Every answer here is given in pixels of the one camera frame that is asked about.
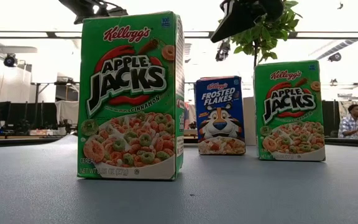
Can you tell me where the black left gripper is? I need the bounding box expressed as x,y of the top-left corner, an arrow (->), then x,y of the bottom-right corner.
57,0 -> 129,26

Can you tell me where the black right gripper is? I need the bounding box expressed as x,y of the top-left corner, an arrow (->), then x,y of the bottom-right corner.
210,0 -> 286,44

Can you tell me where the Apple Jacks cereal box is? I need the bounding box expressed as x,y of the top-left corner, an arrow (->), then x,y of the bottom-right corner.
253,60 -> 326,162
76,11 -> 185,181

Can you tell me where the Frosted Flakes cereal box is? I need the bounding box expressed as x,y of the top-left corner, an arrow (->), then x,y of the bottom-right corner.
194,76 -> 247,156

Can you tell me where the black ceiling spotlight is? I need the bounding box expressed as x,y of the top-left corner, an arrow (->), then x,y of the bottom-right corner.
215,40 -> 231,62
3,53 -> 19,68

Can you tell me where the green plant in white pot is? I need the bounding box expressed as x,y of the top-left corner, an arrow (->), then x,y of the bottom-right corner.
219,0 -> 303,146

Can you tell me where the white cloth cover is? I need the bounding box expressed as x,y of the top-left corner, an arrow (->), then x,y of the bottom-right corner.
55,100 -> 80,125

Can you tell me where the black monitor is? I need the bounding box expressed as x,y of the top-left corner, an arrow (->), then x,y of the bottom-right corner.
0,101 -> 58,129

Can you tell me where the black room divider panel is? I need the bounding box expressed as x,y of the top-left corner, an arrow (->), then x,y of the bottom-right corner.
321,100 -> 341,139

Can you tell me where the person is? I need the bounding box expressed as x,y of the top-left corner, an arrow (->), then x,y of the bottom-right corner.
337,104 -> 358,139

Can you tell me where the blue-grey table mat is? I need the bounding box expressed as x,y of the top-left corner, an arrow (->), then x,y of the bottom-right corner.
0,134 -> 358,224

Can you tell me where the wooden shelf with black frame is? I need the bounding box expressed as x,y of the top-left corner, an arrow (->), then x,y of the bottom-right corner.
183,128 -> 199,144

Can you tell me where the black metal table frame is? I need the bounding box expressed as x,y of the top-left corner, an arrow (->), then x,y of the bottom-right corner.
0,135 -> 358,149

